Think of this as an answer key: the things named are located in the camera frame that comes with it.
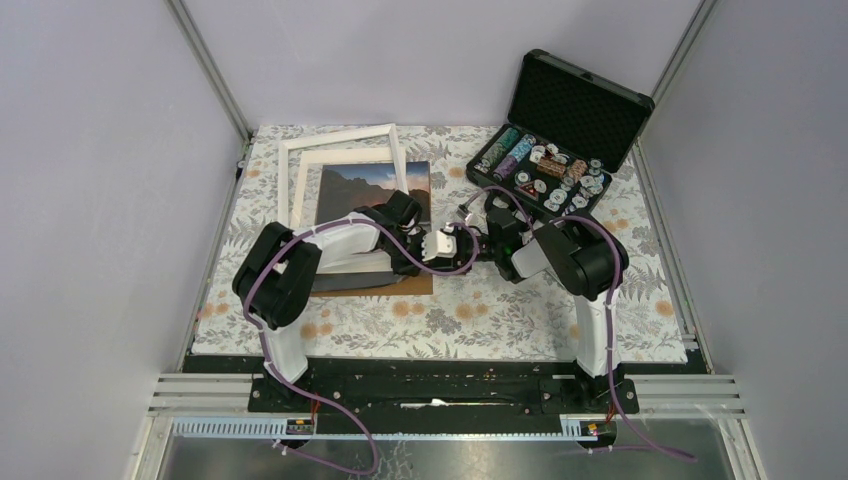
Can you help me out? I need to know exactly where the sunset landscape photo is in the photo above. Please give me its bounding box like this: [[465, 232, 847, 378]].
[[303, 161, 431, 293]]

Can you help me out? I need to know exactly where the white photo mat border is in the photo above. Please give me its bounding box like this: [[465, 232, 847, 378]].
[[290, 146, 408, 274]]

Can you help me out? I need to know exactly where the white picture frame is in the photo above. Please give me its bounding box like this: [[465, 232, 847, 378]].
[[276, 123, 409, 228]]

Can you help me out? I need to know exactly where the brown frame backing board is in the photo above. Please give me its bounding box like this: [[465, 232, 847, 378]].
[[311, 271, 434, 297]]

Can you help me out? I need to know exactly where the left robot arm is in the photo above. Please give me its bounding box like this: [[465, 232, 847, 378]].
[[232, 191, 425, 411]]

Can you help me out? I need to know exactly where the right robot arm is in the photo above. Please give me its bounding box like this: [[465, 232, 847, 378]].
[[456, 208, 629, 412]]

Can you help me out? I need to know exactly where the black poker chip case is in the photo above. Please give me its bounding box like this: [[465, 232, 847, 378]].
[[466, 49, 655, 220]]

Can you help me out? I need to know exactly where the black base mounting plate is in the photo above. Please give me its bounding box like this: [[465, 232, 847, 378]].
[[182, 352, 708, 434]]

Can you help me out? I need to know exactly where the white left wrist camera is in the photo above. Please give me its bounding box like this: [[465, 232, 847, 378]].
[[422, 228, 458, 262]]

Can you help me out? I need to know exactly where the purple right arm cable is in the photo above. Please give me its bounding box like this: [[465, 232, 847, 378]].
[[457, 185, 697, 464]]

